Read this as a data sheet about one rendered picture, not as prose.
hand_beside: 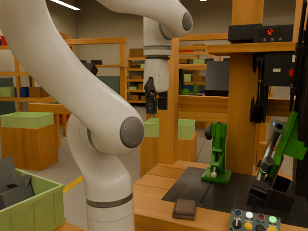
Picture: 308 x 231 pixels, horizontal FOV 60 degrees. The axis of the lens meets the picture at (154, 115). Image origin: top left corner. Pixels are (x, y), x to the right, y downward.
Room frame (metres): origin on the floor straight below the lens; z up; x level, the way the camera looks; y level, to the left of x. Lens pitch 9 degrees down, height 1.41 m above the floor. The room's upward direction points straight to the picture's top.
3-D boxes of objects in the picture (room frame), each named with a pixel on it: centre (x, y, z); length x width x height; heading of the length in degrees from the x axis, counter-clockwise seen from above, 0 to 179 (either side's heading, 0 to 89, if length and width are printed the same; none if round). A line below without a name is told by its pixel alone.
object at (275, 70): (1.23, -0.60, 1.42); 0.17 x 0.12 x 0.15; 67
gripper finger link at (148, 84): (0.78, 0.01, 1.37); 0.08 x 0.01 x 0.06; 157
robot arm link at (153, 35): (0.82, -0.01, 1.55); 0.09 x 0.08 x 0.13; 44
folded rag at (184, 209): (0.91, -0.11, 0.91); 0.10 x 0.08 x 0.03; 168
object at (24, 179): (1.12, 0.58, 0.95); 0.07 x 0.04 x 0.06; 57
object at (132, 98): (10.98, -0.28, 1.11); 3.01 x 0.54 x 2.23; 74
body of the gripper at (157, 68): (0.82, -0.01, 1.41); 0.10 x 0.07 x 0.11; 157
